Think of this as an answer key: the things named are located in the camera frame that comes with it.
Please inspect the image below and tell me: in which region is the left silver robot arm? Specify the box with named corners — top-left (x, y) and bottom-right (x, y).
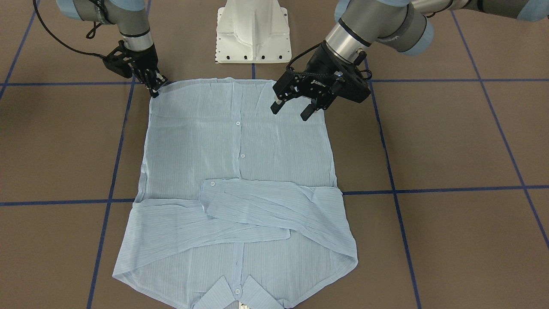
top-left (271, 0), bottom-right (548, 121)

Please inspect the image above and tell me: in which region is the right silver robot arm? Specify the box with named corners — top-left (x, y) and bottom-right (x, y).
top-left (57, 0), bottom-right (167, 98)

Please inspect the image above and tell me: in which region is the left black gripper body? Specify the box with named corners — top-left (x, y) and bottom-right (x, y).
top-left (273, 41), bottom-right (371, 104)

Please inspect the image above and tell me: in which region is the white camera pillar with base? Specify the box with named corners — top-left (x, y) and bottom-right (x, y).
top-left (215, 0), bottom-right (292, 64)

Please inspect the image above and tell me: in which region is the light blue button shirt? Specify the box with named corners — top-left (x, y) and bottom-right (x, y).
top-left (112, 78), bottom-right (358, 309)

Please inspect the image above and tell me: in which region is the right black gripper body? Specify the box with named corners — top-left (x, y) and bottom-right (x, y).
top-left (120, 43), bottom-right (160, 78)

